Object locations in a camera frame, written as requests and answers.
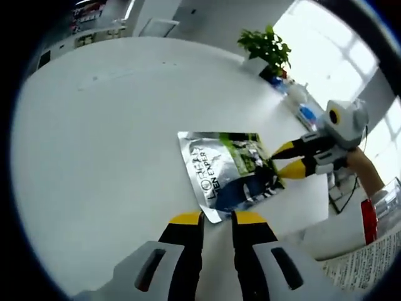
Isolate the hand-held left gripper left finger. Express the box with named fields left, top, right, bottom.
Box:
left=76, top=211, right=205, bottom=301

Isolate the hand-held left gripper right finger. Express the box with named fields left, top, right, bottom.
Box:
left=231, top=211, right=345, bottom=301

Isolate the green black skincare sachet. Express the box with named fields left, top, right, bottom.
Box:
left=177, top=131, right=286, bottom=224

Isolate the white skincare tube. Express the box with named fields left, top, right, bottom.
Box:
left=319, top=230, right=401, bottom=294

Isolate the person's right hand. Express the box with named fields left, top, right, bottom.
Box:
left=345, top=147, right=373, bottom=179

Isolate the blue white packet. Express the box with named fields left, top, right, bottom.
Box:
left=296, top=103, right=322, bottom=128

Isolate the black box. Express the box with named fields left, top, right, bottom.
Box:
left=259, top=64, right=288, bottom=81

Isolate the potted green plant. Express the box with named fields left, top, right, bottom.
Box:
left=237, top=24, right=293, bottom=78

